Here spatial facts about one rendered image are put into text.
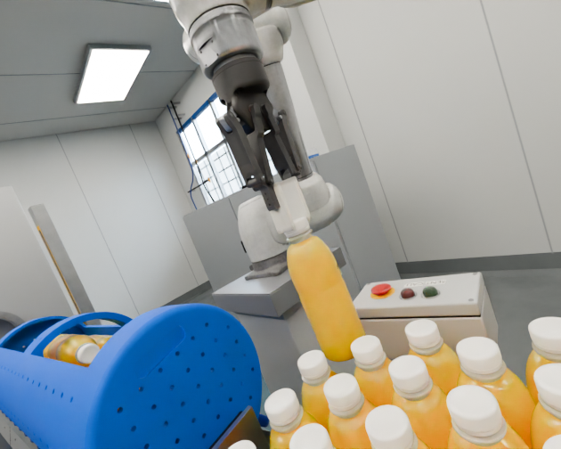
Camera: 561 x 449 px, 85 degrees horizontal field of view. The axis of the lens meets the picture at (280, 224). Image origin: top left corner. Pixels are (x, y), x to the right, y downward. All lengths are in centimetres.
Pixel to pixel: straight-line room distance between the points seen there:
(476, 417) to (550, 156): 263
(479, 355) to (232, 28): 46
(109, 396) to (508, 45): 284
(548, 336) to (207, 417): 44
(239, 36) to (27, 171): 557
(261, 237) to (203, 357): 60
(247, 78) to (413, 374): 39
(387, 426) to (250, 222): 83
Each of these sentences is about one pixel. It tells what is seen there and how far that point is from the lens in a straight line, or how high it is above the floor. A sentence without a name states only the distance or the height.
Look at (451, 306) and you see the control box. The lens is 51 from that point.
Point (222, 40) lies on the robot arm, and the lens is 45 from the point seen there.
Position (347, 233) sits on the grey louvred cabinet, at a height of 88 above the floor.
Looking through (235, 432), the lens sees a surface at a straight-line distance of 52.
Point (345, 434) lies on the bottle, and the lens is 40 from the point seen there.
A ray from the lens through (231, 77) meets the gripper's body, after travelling 44.
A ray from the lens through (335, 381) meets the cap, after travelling 40.
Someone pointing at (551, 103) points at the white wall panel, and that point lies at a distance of 284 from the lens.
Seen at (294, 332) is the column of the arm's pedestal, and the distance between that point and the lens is 102.
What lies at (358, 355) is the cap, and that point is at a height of 111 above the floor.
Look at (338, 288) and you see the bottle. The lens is 45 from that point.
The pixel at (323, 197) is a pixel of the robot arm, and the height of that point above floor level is 126.
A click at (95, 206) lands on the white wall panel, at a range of 587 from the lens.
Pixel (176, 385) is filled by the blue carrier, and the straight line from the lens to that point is 51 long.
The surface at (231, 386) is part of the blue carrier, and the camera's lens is 57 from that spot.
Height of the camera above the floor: 134
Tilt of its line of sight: 6 degrees down
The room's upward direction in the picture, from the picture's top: 21 degrees counter-clockwise
